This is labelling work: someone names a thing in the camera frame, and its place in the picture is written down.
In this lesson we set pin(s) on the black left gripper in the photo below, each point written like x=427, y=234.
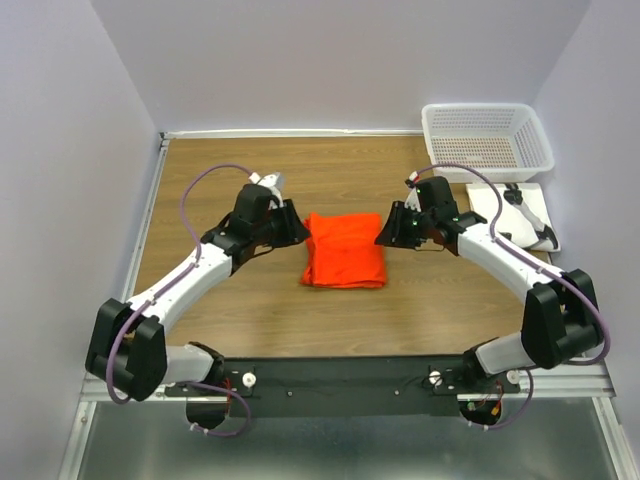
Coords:
x=294, y=230

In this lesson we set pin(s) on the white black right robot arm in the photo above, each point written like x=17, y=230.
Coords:
x=560, y=319

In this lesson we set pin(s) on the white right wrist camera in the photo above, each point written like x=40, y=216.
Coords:
x=412, y=201

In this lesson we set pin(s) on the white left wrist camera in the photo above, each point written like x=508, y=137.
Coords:
x=274, y=182

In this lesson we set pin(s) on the orange t shirt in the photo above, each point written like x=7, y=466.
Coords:
x=342, y=252

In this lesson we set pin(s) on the aluminium front frame rail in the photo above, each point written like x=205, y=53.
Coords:
x=570, y=380

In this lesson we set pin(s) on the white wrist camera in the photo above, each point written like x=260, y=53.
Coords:
x=412, y=201
x=274, y=182

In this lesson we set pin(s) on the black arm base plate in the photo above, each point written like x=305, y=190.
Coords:
x=209, y=409

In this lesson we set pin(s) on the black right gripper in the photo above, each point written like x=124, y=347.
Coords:
x=392, y=233

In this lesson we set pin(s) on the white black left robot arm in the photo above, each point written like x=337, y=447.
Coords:
x=128, y=348

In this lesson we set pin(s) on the white plastic mesh basket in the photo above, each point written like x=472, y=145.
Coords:
x=505, y=142

